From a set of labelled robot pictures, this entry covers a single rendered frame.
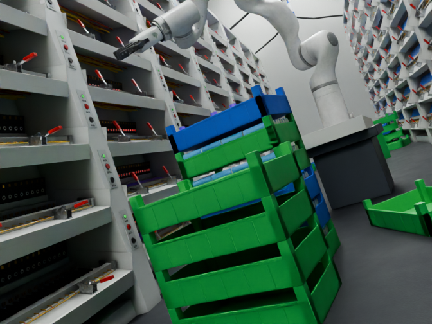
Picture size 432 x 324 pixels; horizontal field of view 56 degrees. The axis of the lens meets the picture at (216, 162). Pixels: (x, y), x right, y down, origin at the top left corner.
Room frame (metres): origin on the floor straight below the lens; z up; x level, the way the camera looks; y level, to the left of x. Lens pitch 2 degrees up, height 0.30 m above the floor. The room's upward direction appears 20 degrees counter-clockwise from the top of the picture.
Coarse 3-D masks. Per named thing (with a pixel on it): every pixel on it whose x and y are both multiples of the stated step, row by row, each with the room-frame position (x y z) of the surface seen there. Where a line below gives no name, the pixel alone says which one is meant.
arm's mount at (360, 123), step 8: (352, 120) 1.56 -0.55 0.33; (360, 120) 1.54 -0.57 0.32; (368, 120) 1.69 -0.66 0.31; (328, 128) 1.60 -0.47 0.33; (336, 128) 1.59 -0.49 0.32; (344, 128) 1.57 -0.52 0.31; (352, 128) 1.56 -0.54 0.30; (360, 128) 1.55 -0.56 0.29; (304, 136) 1.64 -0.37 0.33; (312, 136) 1.63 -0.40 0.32; (320, 136) 1.62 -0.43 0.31; (328, 136) 1.60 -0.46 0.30; (336, 136) 1.59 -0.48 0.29; (304, 144) 1.65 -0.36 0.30; (312, 144) 1.64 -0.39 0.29; (320, 144) 1.62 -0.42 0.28
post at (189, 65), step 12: (156, 0) 2.54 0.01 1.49; (192, 48) 2.60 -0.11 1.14; (168, 60) 2.56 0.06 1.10; (180, 60) 2.53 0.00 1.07; (192, 60) 2.51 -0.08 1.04; (180, 72) 2.54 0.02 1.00; (192, 72) 2.52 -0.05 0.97; (180, 84) 2.55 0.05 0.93; (204, 84) 2.58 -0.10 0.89; (180, 96) 2.56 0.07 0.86; (192, 96) 2.54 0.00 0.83; (204, 96) 2.51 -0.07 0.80; (192, 120) 2.55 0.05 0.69
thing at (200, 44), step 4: (200, 36) 3.01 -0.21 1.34; (200, 40) 2.90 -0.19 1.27; (204, 40) 3.00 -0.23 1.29; (208, 40) 3.18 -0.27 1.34; (196, 44) 3.06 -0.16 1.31; (200, 44) 3.07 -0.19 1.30; (204, 44) 3.00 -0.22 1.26; (208, 44) 3.09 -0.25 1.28; (196, 48) 3.19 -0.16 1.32; (200, 48) 3.20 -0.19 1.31; (208, 48) 3.09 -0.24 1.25
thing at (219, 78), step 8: (208, 56) 3.20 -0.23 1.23; (216, 56) 3.19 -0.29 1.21; (208, 72) 3.21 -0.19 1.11; (208, 80) 3.22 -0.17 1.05; (216, 80) 3.20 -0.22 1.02; (224, 80) 3.18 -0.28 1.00; (216, 96) 3.21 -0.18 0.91; (224, 96) 3.19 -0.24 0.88; (216, 104) 3.22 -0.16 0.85; (224, 104) 3.20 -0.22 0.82
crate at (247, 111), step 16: (256, 96) 0.99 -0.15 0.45; (272, 96) 1.05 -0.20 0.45; (224, 112) 1.04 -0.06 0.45; (240, 112) 1.02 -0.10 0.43; (256, 112) 1.00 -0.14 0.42; (272, 112) 1.01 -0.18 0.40; (288, 112) 1.13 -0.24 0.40; (192, 128) 1.09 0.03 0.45; (208, 128) 1.07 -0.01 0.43; (224, 128) 1.05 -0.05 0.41; (240, 128) 1.07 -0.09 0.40; (176, 144) 1.12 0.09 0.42; (192, 144) 1.10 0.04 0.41; (208, 144) 1.20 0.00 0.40
